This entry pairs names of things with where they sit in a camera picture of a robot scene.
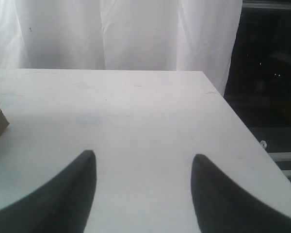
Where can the white backdrop curtain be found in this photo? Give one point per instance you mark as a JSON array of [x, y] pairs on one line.
[[121, 35]]

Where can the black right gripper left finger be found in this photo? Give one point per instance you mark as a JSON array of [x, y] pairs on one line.
[[62, 205]]

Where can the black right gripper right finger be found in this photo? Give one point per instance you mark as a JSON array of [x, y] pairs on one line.
[[222, 206]]

